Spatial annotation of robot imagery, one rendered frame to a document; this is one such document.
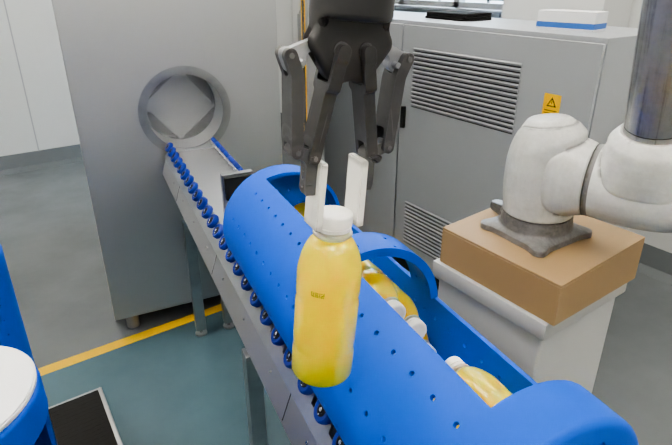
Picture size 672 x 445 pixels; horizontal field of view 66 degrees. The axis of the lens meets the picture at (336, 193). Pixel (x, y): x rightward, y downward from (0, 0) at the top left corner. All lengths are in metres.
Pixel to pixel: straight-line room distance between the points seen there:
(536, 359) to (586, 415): 0.60
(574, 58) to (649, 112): 1.17
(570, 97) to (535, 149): 1.10
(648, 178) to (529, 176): 0.22
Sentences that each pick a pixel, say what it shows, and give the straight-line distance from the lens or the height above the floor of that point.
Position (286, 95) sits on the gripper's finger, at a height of 1.55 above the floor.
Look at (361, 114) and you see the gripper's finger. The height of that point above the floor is 1.52.
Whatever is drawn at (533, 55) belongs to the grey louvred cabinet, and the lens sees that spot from 2.30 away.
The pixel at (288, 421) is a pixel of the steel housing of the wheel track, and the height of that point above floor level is 0.86.
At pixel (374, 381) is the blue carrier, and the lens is 0.69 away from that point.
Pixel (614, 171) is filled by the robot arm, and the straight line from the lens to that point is 1.10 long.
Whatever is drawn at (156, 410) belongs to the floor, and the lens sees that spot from 2.42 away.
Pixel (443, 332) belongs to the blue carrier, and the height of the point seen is 1.06.
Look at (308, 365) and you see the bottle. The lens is 0.58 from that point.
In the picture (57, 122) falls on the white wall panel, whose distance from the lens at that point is 5.56.
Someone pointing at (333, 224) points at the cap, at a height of 1.42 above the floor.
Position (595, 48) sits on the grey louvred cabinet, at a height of 1.41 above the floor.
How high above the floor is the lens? 1.64
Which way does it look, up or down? 23 degrees down
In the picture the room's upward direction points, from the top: straight up
